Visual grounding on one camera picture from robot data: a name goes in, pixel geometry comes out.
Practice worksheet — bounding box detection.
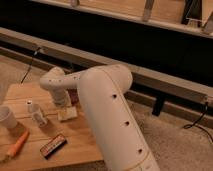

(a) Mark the white sponge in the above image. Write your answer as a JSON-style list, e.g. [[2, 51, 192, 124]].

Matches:
[[58, 107, 78, 121]]

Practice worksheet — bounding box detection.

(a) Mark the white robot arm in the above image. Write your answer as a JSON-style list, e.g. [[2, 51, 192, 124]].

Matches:
[[40, 64, 160, 171]]

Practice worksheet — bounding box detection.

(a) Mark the dark red bowl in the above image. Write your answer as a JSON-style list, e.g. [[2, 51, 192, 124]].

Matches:
[[68, 89, 79, 104]]

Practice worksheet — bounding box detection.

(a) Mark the clear plastic bottle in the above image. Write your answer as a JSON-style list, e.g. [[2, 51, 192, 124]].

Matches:
[[26, 100, 48, 127]]

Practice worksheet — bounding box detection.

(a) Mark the black orange candy bar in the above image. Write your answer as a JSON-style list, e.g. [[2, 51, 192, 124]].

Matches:
[[40, 134, 67, 159]]

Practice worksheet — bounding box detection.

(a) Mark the white paper cup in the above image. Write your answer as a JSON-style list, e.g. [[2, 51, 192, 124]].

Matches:
[[0, 106, 18, 129]]

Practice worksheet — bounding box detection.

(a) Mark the orange carrot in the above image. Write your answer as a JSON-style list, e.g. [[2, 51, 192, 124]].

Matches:
[[0, 130, 30, 164]]

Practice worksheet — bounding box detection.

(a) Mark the black cable left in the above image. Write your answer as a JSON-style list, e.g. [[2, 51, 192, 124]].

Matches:
[[20, 46, 44, 84]]

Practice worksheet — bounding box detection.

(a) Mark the black cable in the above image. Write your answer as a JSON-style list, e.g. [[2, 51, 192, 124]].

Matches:
[[182, 99, 213, 143], [20, 46, 44, 84]]

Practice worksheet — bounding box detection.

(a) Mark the black cable right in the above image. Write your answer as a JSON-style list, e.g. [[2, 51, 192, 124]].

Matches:
[[182, 99, 213, 143]]

